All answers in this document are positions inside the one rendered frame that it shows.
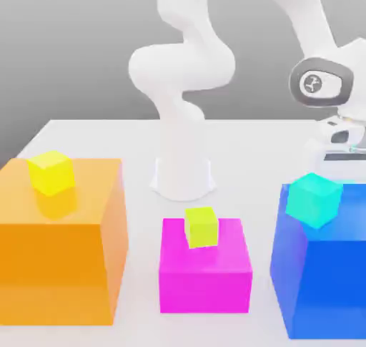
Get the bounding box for small turquoise cube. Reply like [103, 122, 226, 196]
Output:
[285, 172, 344, 230]

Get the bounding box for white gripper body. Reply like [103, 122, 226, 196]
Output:
[303, 140, 366, 184]

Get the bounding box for large orange box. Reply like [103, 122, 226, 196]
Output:
[0, 157, 129, 327]

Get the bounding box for large magenta box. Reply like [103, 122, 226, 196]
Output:
[159, 217, 254, 315]

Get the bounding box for small yellow cube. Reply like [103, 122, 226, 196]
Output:
[26, 150, 76, 197]

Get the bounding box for small lime cube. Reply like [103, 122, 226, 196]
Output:
[184, 206, 219, 250]

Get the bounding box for large blue box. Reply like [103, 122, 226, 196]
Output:
[269, 182, 366, 341]

